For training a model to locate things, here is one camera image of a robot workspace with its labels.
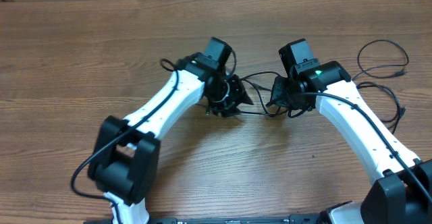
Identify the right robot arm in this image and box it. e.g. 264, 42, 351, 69
268, 38, 431, 224

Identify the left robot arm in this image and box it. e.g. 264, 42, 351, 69
88, 37, 252, 223

